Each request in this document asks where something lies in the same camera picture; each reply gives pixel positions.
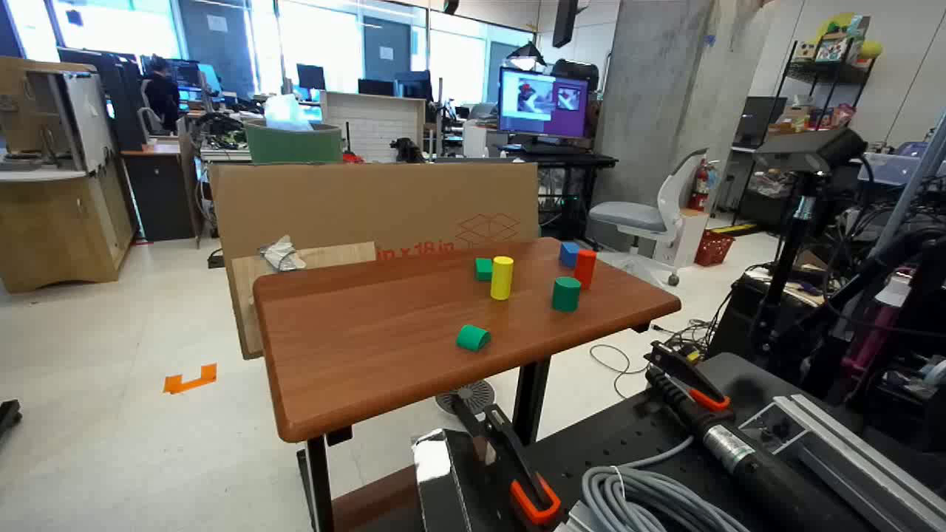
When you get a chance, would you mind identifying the large cardboard box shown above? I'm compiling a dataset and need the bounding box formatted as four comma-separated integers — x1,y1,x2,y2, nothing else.
209,160,545,262

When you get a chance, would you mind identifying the white partition board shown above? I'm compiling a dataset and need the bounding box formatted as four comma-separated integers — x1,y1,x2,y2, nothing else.
320,89,428,164

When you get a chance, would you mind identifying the white grey chair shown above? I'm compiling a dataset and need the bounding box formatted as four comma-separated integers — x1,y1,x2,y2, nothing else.
586,145,713,288

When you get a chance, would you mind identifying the black storage shelf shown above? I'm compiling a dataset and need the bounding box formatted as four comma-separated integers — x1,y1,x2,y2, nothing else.
724,34,886,235

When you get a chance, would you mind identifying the red bin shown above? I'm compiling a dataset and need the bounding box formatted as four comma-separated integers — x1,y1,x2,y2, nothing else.
693,226,738,269

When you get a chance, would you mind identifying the red-orange cylinder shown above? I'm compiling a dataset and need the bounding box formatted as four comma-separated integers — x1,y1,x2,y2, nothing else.
571,245,600,293

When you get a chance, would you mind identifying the black table leg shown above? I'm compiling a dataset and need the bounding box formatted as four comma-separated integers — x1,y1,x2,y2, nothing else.
297,430,339,532
508,355,554,448

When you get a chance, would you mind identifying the green crate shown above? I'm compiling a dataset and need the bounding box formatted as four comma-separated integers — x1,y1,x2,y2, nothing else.
239,120,345,169

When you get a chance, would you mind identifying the computer monitor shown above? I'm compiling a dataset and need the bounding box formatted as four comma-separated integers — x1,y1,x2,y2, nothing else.
498,65,595,142

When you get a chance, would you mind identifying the black clamp with orange handle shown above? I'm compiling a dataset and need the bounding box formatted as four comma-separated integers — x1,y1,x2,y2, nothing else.
447,392,567,532
645,339,737,415

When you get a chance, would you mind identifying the white floor cable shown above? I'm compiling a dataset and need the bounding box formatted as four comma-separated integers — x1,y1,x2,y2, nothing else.
586,336,657,405

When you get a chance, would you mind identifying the yellow cylinder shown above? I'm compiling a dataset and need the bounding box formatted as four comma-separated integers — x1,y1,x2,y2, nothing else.
489,253,517,303

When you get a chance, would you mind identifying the dark low cabinet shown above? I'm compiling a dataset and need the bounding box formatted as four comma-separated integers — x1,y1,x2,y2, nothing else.
119,145,197,245

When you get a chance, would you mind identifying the crumpled white paper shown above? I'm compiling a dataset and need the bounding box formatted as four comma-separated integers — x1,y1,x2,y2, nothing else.
258,232,311,275

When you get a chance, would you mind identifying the green octagonal prism block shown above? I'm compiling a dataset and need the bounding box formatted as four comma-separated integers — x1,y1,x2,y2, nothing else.
549,275,586,316

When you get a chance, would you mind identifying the light wooden cabinet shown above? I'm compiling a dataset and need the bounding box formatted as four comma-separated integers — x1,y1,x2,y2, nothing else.
0,56,138,294

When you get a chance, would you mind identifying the aluminium profile rail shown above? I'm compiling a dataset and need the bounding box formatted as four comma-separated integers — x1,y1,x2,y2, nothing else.
737,390,946,532

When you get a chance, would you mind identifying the grey cable bundle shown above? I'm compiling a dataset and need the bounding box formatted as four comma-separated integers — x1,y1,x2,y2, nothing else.
554,436,755,532

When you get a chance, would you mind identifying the black camera tripod stand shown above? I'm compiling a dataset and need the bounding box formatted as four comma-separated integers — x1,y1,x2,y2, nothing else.
755,127,873,333

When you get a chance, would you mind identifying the shiny metal block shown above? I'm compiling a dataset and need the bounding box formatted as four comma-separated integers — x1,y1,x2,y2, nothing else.
409,424,498,532

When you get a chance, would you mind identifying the green short cylinder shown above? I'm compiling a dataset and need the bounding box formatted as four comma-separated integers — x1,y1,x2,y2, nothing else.
453,322,495,355

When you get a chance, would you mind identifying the black desk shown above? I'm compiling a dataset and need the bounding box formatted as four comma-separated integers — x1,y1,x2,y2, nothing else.
495,142,620,245

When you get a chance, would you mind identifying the person in dark clothes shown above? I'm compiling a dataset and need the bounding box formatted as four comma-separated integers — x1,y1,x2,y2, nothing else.
138,56,187,135

